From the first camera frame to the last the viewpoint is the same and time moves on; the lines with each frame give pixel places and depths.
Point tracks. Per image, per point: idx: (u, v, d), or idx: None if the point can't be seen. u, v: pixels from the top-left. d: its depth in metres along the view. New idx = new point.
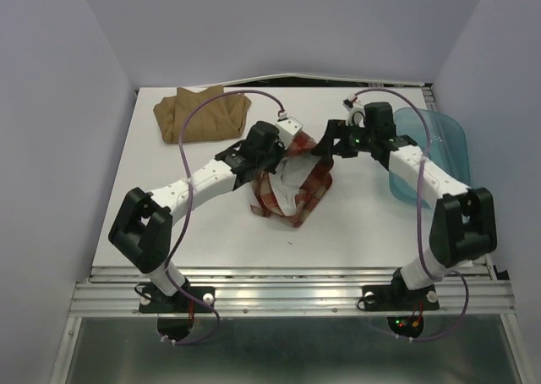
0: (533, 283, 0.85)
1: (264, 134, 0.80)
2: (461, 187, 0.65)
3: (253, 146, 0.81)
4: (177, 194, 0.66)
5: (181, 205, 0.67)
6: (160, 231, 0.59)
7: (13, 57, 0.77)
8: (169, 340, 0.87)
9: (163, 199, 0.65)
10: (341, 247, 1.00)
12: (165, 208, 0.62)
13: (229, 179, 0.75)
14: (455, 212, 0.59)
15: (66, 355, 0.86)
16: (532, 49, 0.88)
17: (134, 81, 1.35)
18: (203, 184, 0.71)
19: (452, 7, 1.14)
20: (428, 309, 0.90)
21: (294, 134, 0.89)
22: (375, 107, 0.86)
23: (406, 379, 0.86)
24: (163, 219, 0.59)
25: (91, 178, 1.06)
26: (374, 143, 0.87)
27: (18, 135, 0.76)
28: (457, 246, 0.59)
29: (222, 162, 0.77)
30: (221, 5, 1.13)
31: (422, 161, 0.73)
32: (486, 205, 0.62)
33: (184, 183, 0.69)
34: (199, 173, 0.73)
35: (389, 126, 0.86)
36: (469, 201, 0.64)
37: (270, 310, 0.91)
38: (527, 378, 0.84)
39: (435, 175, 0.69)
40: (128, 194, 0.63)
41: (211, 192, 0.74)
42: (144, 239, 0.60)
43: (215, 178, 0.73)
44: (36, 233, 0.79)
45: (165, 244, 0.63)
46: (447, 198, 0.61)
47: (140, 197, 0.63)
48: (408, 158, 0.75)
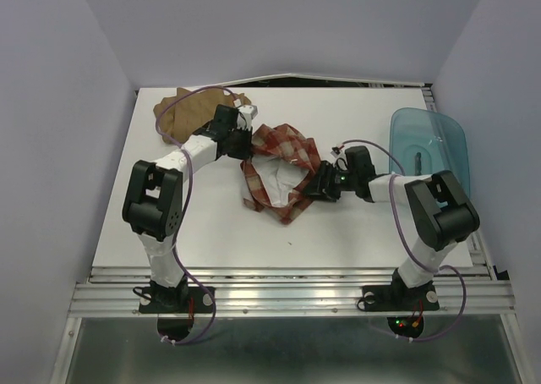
0: (533, 282, 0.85)
1: (229, 109, 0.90)
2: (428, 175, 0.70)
3: (221, 123, 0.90)
4: (177, 159, 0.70)
5: (184, 167, 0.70)
6: (175, 187, 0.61)
7: (13, 57, 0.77)
8: (169, 340, 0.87)
9: (169, 164, 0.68)
10: (341, 247, 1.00)
12: (172, 169, 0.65)
13: (212, 146, 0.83)
14: (418, 188, 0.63)
15: (66, 355, 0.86)
16: (531, 48, 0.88)
17: (135, 81, 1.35)
18: (196, 150, 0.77)
19: (451, 7, 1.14)
20: (428, 309, 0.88)
21: (252, 112, 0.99)
22: (354, 152, 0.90)
23: (407, 379, 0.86)
24: (177, 177, 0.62)
25: (91, 178, 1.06)
26: (356, 182, 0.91)
27: (17, 134, 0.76)
28: (442, 224, 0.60)
29: (202, 136, 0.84)
30: (221, 6, 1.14)
31: (391, 175, 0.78)
32: (449, 181, 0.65)
33: (177, 151, 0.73)
34: (188, 145, 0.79)
35: (368, 167, 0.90)
36: (438, 186, 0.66)
37: (270, 310, 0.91)
38: (527, 378, 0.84)
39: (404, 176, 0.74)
40: (133, 167, 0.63)
41: (200, 160, 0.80)
42: (162, 202, 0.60)
43: (202, 145, 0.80)
44: (36, 233, 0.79)
45: (180, 205, 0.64)
46: (412, 182, 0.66)
47: (150, 165, 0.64)
48: (384, 180, 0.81)
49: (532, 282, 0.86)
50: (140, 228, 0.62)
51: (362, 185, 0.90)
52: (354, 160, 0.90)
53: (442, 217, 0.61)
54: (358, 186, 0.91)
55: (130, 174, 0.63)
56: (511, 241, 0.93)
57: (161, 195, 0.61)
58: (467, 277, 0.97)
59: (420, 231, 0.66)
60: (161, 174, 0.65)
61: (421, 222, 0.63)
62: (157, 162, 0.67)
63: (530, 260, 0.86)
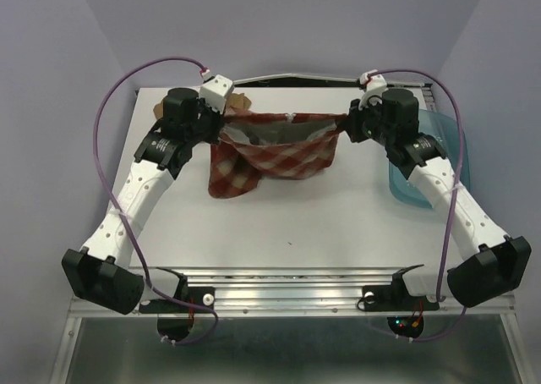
0: (534, 282, 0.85)
1: (182, 102, 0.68)
2: (500, 234, 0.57)
3: (174, 122, 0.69)
4: (114, 233, 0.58)
5: (124, 243, 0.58)
6: (116, 282, 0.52)
7: (13, 57, 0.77)
8: (169, 340, 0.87)
9: (101, 251, 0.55)
10: (340, 248, 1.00)
12: (112, 259, 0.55)
13: (161, 180, 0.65)
14: (489, 269, 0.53)
15: (66, 355, 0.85)
16: (531, 47, 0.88)
17: (134, 81, 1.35)
18: (136, 202, 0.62)
19: (451, 6, 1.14)
20: (428, 309, 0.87)
21: (226, 95, 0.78)
22: (401, 103, 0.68)
23: (407, 379, 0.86)
24: (114, 271, 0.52)
25: (90, 178, 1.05)
26: (390, 144, 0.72)
27: (18, 132, 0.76)
28: (481, 297, 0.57)
29: (148, 162, 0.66)
30: (221, 6, 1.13)
31: (455, 188, 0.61)
32: (522, 260, 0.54)
33: (117, 216, 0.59)
34: (126, 192, 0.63)
35: (412, 123, 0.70)
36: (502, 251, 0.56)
37: (270, 309, 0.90)
38: (527, 378, 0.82)
39: (471, 214, 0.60)
40: (63, 265, 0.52)
41: (150, 201, 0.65)
42: (111, 295, 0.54)
43: (146, 187, 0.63)
44: (35, 232, 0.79)
45: (136, 280, 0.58)
46: (484, 255, 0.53)
47: (81, 257, 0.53)
48: (438, 181, 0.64)
49: (532, 282, 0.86)
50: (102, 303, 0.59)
51: (404, 148, 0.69)
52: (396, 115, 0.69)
53: (485, 293, 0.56)
54: (395, 150, 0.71)
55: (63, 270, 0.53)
56: None
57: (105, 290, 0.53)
58: None
59: (453, 271, 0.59)
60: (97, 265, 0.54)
61: (464, 285, 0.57)
62: (88, 249, 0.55)
63: (530, 260, 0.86)
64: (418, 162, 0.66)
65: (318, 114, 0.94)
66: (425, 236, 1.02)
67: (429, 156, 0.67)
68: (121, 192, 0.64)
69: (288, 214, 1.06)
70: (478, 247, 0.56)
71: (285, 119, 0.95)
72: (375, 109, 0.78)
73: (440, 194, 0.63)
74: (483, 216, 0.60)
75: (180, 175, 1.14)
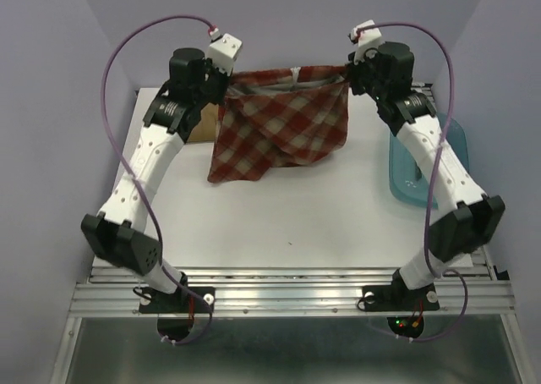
0: (534, 282, 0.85)
1: (188, 63, 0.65)
2: (478, 193, 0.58)
3: (182, 85, 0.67)
4: (128, 198, 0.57)
5: (140, 207, 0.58)
6: (133, 245, 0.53)
7: (14, 57, 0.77)
8: (169, 340, 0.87)
9: (118, 214, 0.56)
10: (341, 248, 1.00)
12: (127, 223, 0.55)
13: (172, 145, 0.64)
14: (464, 225, 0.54)
15: (67, 355, 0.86)
16: (530, 48, 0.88)
17: (134, 81, 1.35)
18: (149, 167, 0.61)
19: (451, 7, 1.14)
20: (428, 309, 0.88)
21: (234, 56, 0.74)
22: (395, 57, 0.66)
23: (407, 378, 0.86)
24: (132, 233, 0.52)
25: (91, 178, 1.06)
26: (382, 99, 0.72)
27: (19, 133, 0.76)
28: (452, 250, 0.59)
29: (157, 126, 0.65)
30: (221, 6, 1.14)
31: (439, 146, 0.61)
32: (496, 217, 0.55)
33: (129, 181, 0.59)
34: (138, 156, 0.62)
35: (407, 79, 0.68)
36: (478, 207, 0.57)
37: (270, 310, 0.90)
38: (527, 378, 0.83)
39: (452, 172, 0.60)
40: (82, 227, 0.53)
41: (162, 167, 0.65)
42: (129, 256, 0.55)
43: (157, 151, 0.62)
44: (35, 232, 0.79)
45: (154, 241, 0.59)
46: (462, 210, 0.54)
47: (99, 222, 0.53)
48: (423, 137, 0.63)
49: (531, 282, 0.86)
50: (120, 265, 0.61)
51: (395, 103, 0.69)
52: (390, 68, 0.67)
53: (456, 247, 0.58)
54: (385, 106, 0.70)
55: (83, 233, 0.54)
56: (512, 242, 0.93)
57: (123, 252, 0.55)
58: (467, 277, 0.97)
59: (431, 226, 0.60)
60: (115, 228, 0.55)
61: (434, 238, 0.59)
62: (106, 214, 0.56)
63: (530, 259, 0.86)
64: (407, 119, 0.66)
65: (324, 66, 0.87)
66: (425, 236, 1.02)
67: (420, 113, 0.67)
68: (133, 157, 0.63)
69: (288, 213, 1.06)
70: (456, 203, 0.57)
71: (291, 77, 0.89)
72: (371, 64, 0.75)
73: (425, 152, 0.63)
74: (465, 175, 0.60)
75: (180, 174, 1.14)
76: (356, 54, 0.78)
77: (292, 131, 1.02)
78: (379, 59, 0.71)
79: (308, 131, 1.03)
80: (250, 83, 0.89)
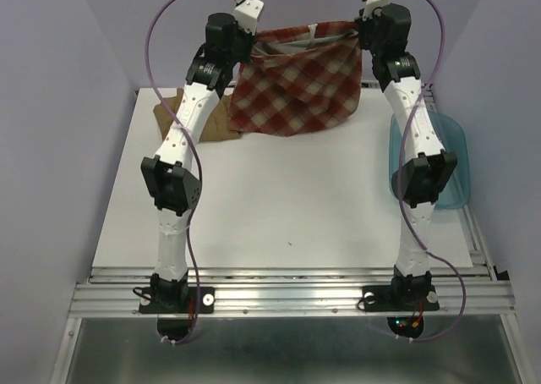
0: (534, 282, 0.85)
1: (221, 28, 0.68)
2: (439, 147, 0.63)
3: (216, 46, 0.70)
4: (178, 145, 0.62)
5: (188, 153, 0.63)
6: (185, 181, 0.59)
7: (14, 58, 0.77)
8: (169, 340, 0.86)
9: (170, 156, 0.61)
10: (341, 248, 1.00)
12: (179, 164, 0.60)
13: (213, 99, 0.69)
14: (418, 172, 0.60)
15: (66, 355, 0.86)
16: (531, 48, 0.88)
17: (135, 81, 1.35)
18: (193, 120, 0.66)
19: (451, 7, 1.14)
20: (428, 309, 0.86)
21: (258, 18, 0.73)
22: (393, 18, 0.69)
23: (406, 378, 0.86)
24: (183, 172, 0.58)
25: (91, 177, 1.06)
26: (377, 57, 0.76)
27: (18, 134, 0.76)
28: (413, 195, 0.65)
29: (198, 83, 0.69)
30: (221, 6, 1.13)
31: (415, 105, 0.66)
32: (450, 169, 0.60)
33: (177, 129, 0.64)
34: (183, 109, 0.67)
35: (401, 41, 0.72)
36: (436, 159, 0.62)
37: (270, 310, 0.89)
38: (527, 378, 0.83)
39: (421, 128, 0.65)
40: (142, 166, 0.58)
41: (204, 120, 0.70)
42: (179, 194, 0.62)
43: (199, 105, 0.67)
44: (35, 233, 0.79)
45: (199, 183, 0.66)
46: (420, 159, 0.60)
47: (156, 163, 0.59)
48: (404, 96, 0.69)
49: (531, 282, 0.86)
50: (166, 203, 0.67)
51: (386, 63, 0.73)
52: (388, 29, 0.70)
53: (416, 193, 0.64)
54: (379, 64, 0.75)
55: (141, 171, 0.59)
56: (513, 242, 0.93)
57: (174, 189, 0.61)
58: (466, 277, 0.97)
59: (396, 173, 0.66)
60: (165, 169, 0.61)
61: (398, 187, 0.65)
62: (159, 156, 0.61)
63: (530, 260, 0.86)
64: (394, 77, 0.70)
65: (339, 21, 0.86)
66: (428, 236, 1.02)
67: (407, 74, 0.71)
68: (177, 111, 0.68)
69: (288, 214, 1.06)
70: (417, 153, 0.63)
71: (308, 34, 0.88)
72: (376, 23, 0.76)
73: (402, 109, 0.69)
74: (431, 131, 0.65)
75: None
76: (364, 13, 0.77)
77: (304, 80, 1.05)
78: (380, 20, 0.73)
79: (323, 78, 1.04)
80: (270, 41, 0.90)
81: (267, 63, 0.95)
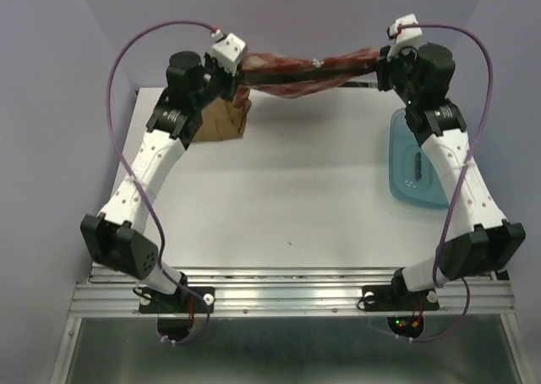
0: (534, 282, 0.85)
1: (184, 73, 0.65)
2: (498, 216, 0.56)
3: (181, 92, 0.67)
4: (129, 200, 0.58)
5: (140, 208, 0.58)
6: (133, 244, 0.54)
7: (13, 57, 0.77)
8: (169, 340, 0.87)
9: (117, 215, 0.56)
10: (341, 248, 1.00)
12: (127, 223, 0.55)
13: (174, 150, 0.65)
14: (480, 248, 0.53)
15: (66, 355, 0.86)
16: (530, 49, 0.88)
17: (134, 81, 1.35)
18: (150, 172, 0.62)
19: (451, 7, 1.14)
20: (428, 309, 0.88)
21: (237, 58, 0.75)
22: (434, 63, 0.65)
23: (407, 378, 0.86)
24: (132, 233, 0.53)
25: (90, 178, 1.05)
26: (412, 106, 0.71)
27: (18, 134, 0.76)
28: (465, 270, 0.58)
29: (159, 130, 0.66)
30: (221, 7, 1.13)
31: (465, 165, 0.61)
32: (515, 244, 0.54)
33: (129, 183, 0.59)
34: (139, 161, 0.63)
35: (441, 87, 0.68)
36: (497, 230, 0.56)
37: (270, 310, 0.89)
38: (527, 378, 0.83)
39: (474, 194, 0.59)
40: (81, 226, 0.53)
41: (162, 172, 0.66)
42: (128, 258, 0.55)
43: (159, 156, 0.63)
44: (34, 232, 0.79)
45: (152, 245, 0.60)
46: (478, 233, 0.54)
47: (100, 222, 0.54)
48: (450, 153, 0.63)
49: (531, 282, 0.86)
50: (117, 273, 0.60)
51: (424, 112, 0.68)
52: (428, 74, 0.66)
53: (469, 268, 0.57)
54: (413, 112, 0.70)
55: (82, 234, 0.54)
56: None
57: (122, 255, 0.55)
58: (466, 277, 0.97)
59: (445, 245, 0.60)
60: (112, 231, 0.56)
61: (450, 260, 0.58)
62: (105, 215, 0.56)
63: (530, 259, 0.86)
64: (434, 130, 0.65)
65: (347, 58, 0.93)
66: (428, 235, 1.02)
67: (448, 126, 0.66)
68: (134, 161, 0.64)
69: (288, 215, 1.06)
70: (472, 224, 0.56)
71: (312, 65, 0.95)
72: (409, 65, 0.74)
73: (449, 167, 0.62)
74: (487, 197, 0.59)
75: (180, 174, 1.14)
76: (392, 49, 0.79)
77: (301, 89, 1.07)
78: (416, 62, 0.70)
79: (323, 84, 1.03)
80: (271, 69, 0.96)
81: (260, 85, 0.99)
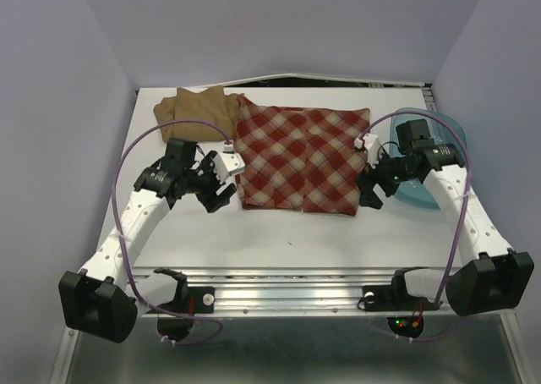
0: (533, 283, 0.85)
1: (183, 142, 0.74)
2: (504, 245, 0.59)
3: (174, 159, 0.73)
4: (112, 255, 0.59)
5: (122, 266, 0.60)
6: (112, 304, 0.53)
7: (13, 56, 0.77)
8: (170, 340, 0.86)
9: (101, 271, 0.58)
10: (341, 247, 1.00)
12: (108, 280, 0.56)
13: (161, 205, 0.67)
14: (487, 278, 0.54)
15: (66, 355, 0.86)
16: (530, 49, 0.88)
17: (135, 81, 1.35)
18: (135, 230, 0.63)
19: (451, 7, 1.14)
20: (428, 309, 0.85)
21: (234, 171, 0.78)
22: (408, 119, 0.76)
23: (407, 378, 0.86)
24: (112, 291, 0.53)
25: (90, 178, 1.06)
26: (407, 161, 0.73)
27: (17, 133, 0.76)
28: (476, 304, 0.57)
29: (146, 185, 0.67)
30: (221, 7, 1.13)
31: (466, 194, 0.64)
32: (523, 276, 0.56)
33: (115, 238, 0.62)
34: (126, 217, 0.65)
35: (425, 139, 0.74)
36: (504, 260, 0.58)
37: (270, 309, 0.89)
38: (527, 378, 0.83)
39: (477, 222, 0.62)
40: (61, 282, 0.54)
41: (146, 229, 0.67)
42: (106, 320, 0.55)
43: (145, 213, 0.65)
44: (34, 232, 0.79)
45: (132, 306, 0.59)
46: (485, 262, 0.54)
47: (79, 278, 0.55)
48: (450, 186, 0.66)
49: (531, 282, 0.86)
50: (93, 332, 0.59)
51: (422, 150, 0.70)
52: (407, 131, 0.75)
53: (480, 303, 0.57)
54: (414, 152, 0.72)
55: (61, 292, 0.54)
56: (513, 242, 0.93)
57: (101, 312, 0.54)
58: None
59: (451, 277, 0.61)
60: (98, 282, 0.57)
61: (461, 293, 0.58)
62: (87, 270, 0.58)
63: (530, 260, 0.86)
64: (434, 165, 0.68)
65: (341, 200, 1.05)
66: (428, 234, 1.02)
67: (446, 162, 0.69)
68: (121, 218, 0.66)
69: (288, 216, 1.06)
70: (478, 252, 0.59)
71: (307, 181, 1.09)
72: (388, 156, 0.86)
73: (450, 200, 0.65)
74: (490, 226, 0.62)
75: None
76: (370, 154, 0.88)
77: (294, 182, 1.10)
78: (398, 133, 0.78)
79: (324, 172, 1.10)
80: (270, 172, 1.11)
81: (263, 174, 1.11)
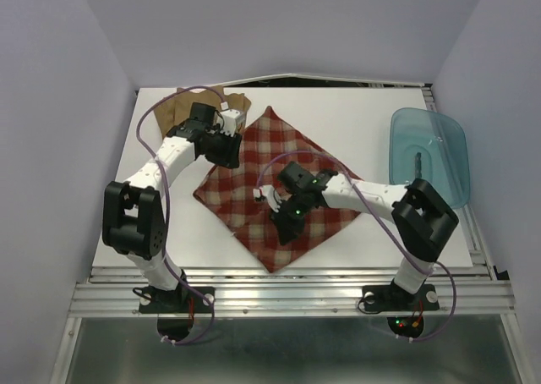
0: (533, 283, 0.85)
1: (204, 106, 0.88)
2: (401, 188, 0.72)
3: (198, 120, 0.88)
4: (152, 173, 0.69)
5: (161, 183, 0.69)
6: (153, 207, 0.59)
7: (13, 57, 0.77)
8: (169, 340, 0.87)
9: (141, 182, 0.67)
10: (341, 247, 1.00)
12: (150, 188, 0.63)
13: (189, 150, 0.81)
14: (412, 215, 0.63)
15: (66, 356, 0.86)
16: (529, 49, 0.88)
17: (135, 81, 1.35)
18: (172, 158, 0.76)
19: (451, 8, 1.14)
20: (428, 309, 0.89)
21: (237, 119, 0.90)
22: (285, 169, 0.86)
23: (407, 378, 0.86)
24: (153, 196, 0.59)
25: (90, 178, 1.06)
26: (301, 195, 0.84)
27: (17, 133, 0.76)
28: (433, 240, 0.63)
29: (177, 137, 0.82)
30: (221, 7, 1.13)
31: (353, 184, 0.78)
32: (430, 194, 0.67)
33: (152, 163, 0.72)
34: (162, 152, 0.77)
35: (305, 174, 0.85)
36: (413, 194, 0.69)
37: (270, 310, 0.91)
38: (527, 378, 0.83)
39: (374, 189, 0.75)
40: (106, 189, 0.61)
41: (177, 165, 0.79)
42: (142, 225, 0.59)
43: (177, 150, 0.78)
44: (34, 233, 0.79)
45: (162, 223, 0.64)
46: (402, 208, 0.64)
47: (122, 187, 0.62)
48: (341, 189, 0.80)
49: (530, 282, 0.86)
50: (125, 250, 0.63)
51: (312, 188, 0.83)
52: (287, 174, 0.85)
53: (434, 235, 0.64)
54: (305, 191, 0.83)
55: (104, 199, 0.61)
56: (512, 241, 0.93)
57: (139, 217, 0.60)
58: (467, 278, 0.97)
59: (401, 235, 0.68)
60: (137, 193, 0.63)
61: (414, 242, 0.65)
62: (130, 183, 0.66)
63: (530, 260, 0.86)
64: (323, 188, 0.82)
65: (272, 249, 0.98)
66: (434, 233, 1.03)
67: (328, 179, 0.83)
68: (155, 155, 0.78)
69: None
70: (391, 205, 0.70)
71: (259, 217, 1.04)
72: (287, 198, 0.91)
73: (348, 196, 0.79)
74: (382, 186, 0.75)
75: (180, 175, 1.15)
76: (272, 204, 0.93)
77: (248, 205, 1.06)
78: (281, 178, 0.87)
79: None
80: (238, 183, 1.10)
81: (229, 183, 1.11)
